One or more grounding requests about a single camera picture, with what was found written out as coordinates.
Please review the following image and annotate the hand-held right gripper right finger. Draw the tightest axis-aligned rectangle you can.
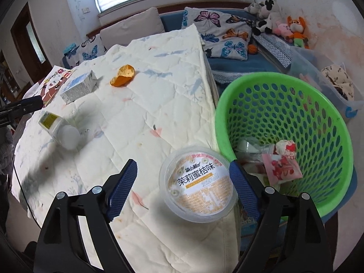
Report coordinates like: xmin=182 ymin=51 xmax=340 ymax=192
xmin=229 ymin=161 xmax=333 ymax=273

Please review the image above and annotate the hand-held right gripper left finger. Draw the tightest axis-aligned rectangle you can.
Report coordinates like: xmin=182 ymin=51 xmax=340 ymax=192
xmin=33 ymin=159 xmax=139 ymax=273

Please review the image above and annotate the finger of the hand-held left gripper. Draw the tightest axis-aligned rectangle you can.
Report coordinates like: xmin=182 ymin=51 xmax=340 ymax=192
xmin=0 ymin=96 xmax=44 ymax=126

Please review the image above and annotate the pink white plastic snack bag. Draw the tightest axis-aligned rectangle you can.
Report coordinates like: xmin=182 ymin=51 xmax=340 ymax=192
xmin=262 ymin=152 xmax=303 ymax=185

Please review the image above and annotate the jelly cup with orange label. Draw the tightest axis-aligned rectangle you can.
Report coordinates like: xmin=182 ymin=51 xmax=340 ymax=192
xmin=159 ymin=146 xmax=238 ymax=223

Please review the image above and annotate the green plastic mesh basket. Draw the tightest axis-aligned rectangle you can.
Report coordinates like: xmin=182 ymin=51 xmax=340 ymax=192
xmin=215 ymin=72 xmax=354 ymax=218

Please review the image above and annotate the cartoon picture book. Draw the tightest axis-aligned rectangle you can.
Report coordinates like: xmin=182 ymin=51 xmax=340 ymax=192
xmin=38 ymin=65 xmax=77 ymax=109

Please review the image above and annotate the small bottle with yellow label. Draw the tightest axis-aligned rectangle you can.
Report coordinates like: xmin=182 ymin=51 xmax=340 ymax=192
xmin=38 ymin=111 xmax=81 ymax=150

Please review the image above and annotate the blue white milk carton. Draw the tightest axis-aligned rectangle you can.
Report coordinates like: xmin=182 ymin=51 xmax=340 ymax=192
xmin=60 ymin=71 xmax=99 ymax=103

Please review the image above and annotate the brown wooden door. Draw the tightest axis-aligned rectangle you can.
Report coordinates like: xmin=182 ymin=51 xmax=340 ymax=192
xmin=11 ymin=2 xmax=53 ymax=83

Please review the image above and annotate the small butterfly print pillow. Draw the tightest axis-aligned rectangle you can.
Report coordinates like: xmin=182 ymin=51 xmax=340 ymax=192
xmin=78 ymin=34 xmax=107 ymax=61

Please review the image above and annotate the cream quilted blanket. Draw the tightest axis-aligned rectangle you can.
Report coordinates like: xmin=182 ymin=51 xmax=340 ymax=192
xmin=11 ymin=24 xmax=242 ymax=273

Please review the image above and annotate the orange peel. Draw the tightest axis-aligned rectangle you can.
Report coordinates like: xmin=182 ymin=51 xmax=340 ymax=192
xmin=110 ymin=65 xmax=135 ymax=87

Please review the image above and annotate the white lace cloth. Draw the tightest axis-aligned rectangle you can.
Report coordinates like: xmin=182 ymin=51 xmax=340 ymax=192
xmin=212 ymin=70 xmax=251 ymax=84

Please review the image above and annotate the beige cushion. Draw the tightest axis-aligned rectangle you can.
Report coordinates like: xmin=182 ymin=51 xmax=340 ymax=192
xmin=99 ymin=7 xmax=165 ymax=47

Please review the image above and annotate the clear plastic storage box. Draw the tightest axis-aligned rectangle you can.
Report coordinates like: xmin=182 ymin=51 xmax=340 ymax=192
xmin=290 ymin=47 xmax=364 ymax=123

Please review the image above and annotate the blue white striped cloth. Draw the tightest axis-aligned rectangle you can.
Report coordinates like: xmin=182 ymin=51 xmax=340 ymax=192
xmin=253 ymin=33 xmax=293 ymax=69

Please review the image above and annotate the cream patterned cloth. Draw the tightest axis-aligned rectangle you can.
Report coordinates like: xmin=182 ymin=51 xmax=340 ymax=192
xmin=321 ymin=64 xmax=356 ymax=100

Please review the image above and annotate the large butterfly print pillow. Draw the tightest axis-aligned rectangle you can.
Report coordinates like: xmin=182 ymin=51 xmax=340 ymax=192
xmin=182 ymin=7 xmax=253 ymax=61

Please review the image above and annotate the pink plush toy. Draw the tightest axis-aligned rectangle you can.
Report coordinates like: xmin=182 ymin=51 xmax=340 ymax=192
xmin=274 ymin=23 xmax=292 ymax=36

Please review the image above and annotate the orange fox plush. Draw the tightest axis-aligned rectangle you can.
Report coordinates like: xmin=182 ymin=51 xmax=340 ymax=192
xmin=284 ymin=15 xmax=310 ymax=49

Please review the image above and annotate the black white cow plush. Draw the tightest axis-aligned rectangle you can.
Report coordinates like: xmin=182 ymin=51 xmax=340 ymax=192
xmin=252 ymin=0 xmax=282 ymax=36

